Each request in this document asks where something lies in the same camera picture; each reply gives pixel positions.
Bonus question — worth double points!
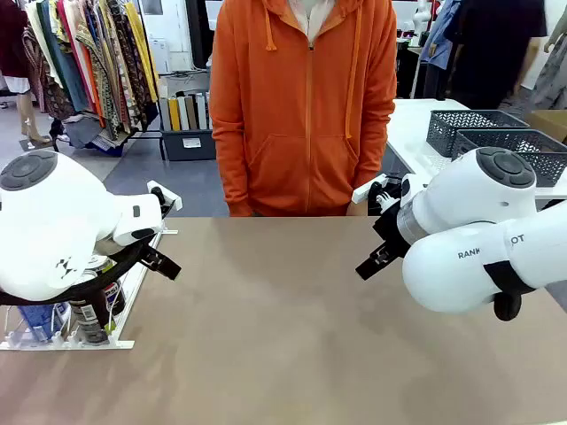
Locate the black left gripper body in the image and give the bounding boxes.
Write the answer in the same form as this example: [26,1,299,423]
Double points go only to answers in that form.
[139,244,168,271]

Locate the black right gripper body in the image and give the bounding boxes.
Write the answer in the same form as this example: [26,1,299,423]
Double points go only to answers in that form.
[371,204,414,267]

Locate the grey plastic lattice basket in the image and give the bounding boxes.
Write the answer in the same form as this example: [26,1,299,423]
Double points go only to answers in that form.
[425,109,531,158]
[450,128,567,188]

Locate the person's left forearm orange sleeve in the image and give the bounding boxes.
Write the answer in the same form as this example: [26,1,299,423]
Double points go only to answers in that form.
[349,101,399,207]

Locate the person's right forearm orange sleeve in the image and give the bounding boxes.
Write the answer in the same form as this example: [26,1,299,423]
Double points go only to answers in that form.
[210,110,253,218]

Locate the white side table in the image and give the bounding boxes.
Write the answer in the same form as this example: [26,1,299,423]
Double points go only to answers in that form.
[385,97,567,200]

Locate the dark grey storage bin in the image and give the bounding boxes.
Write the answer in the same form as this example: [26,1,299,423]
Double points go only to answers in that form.
[159,127,218,162]

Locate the person in orange hoodie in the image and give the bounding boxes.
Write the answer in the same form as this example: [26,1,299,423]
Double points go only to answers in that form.
[208,0,399,218]

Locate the grey fabric pile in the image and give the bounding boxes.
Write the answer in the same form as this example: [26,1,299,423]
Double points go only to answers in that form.
[61,112,130,157]

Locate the yellow fabric roll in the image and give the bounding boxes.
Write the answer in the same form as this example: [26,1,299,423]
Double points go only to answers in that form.
[168,97,182,132]

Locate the white fabric roll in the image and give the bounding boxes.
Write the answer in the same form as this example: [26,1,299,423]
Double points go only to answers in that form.
[176,95,190,132]
[195,93,208,131]

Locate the brown fabric roll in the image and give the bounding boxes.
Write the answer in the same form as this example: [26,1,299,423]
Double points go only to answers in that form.
[184,95,199,131]

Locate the orange hanging garment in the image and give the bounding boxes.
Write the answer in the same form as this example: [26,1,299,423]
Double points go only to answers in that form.
[82,43,106,128]

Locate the mannequin legs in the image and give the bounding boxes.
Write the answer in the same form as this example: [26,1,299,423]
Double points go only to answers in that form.
[17,90,52,145]

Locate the brown cardboard box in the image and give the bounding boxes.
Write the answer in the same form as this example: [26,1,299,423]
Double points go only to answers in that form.
[524,109,567,143]

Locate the teal hanging garment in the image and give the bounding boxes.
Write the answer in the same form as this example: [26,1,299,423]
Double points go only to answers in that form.
[37,0,89,112]

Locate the white box appliance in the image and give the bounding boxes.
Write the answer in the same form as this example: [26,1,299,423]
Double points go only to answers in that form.
[148,37,172,74]

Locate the yellow hanging garment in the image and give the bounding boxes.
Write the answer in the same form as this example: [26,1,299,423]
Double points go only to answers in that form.
[125,2,159,104]

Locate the light blue hanging shirt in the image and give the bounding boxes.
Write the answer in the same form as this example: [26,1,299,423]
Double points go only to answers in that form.
[419,0,462,70]

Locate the background person dark shirt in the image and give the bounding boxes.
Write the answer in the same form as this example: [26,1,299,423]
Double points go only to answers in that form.
[447,0,548,110]

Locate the white mannequin torso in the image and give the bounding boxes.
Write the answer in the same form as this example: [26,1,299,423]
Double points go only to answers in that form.
[414,0,433,39]

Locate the grey dress on mannequin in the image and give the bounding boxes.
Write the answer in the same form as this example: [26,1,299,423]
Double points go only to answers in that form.
[529,17,567,111]

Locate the maroon hanging garment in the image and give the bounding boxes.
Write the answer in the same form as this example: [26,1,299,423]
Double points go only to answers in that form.
[0,0,31,80]

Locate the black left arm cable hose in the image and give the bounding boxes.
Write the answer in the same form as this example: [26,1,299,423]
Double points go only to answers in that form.
[0,241,155,307]

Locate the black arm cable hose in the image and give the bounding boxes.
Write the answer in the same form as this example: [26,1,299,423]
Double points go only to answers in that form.
[0,241,155,307]
[482,260,538,322]

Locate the white wire can dispenser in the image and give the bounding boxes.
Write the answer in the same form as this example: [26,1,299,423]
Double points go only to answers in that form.
[0,228,179,352]

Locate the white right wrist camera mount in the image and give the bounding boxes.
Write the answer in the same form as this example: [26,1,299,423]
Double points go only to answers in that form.
[352,174,416,213]

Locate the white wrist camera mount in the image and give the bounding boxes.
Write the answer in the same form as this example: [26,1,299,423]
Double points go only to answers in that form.
[146,180,183,213]
[352,174,416,213]

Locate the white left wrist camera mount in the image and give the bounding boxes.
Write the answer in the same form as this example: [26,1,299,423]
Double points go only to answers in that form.
[146,180,183,213]

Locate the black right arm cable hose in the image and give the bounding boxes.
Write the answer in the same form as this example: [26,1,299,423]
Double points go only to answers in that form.
[482,260,538,322]

